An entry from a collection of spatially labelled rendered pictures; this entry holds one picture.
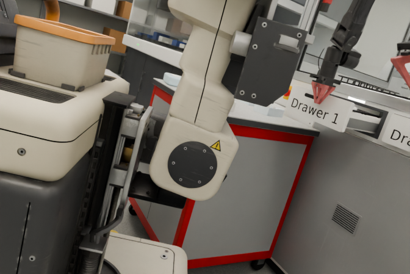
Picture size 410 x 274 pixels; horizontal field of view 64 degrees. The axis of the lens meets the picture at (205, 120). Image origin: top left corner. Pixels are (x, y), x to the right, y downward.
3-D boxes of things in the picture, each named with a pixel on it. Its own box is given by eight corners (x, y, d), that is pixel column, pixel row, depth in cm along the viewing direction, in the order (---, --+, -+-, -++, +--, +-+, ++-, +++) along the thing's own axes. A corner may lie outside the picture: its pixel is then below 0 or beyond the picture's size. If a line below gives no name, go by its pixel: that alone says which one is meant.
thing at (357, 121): (341, 127, 116) (348, 111, 114) (291, 107, 137) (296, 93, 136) (400, 138, 137) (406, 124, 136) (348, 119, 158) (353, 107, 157)
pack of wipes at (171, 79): (186, 89, 157) (188, 80, 156) (167, 85, 154) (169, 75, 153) (180, 84, 171) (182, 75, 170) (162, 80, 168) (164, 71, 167)
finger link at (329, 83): (329, 107, 119) (338, 82, 117) (316, 104, 115) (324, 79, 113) (315, 102, 125) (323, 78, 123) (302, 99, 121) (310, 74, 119)
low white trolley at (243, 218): (161, 293, 130) (213, 113, 115) (120, 209, 181) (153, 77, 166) (268, 274, 161) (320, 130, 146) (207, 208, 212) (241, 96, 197)
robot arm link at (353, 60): (337, 25, 114) (351, 36, 108) (361, 33, 119) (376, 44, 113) (318, 55, 121) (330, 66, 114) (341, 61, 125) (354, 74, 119)
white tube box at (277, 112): (266, 115, 146) (269, 107, 145) (252, 110, 151) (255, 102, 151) (282, 117, 154) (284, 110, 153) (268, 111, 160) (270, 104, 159)
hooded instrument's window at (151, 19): (210, 62, 191) (232, -18, 182) (125, 34, 338) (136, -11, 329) (332, 94, 252) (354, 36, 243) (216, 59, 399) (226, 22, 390)
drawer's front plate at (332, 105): (341, 132, 114) (352, 102, 111) (284, 108, 138) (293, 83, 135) (344, 133, 115) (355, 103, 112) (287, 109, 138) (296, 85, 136)
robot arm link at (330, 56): (324, 43, 117) (336, 44, 112) (339, 48, 120) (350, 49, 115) (318, 62, 119) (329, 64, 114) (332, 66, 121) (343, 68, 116)
